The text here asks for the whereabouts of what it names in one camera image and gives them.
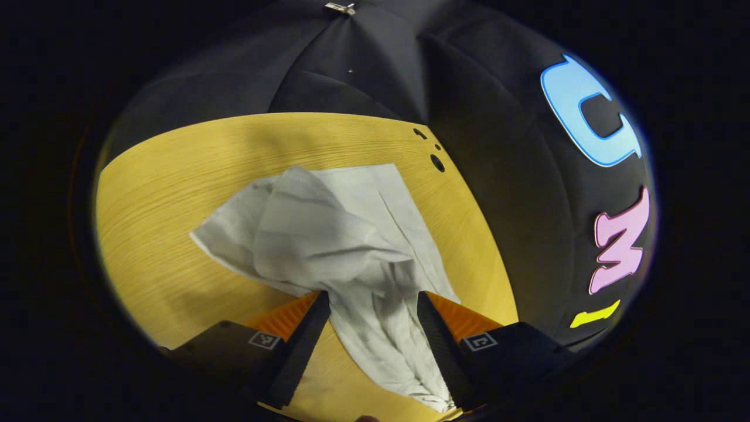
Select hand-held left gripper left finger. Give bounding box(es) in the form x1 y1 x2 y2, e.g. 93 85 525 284
164 290 332 411

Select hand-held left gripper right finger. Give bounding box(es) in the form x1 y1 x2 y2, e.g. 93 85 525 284
416 290 575 411

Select white jeans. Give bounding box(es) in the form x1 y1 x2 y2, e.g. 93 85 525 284
189 164 463 414

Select black backdrop cloth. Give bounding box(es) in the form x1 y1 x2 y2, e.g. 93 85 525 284
105 0 658 352

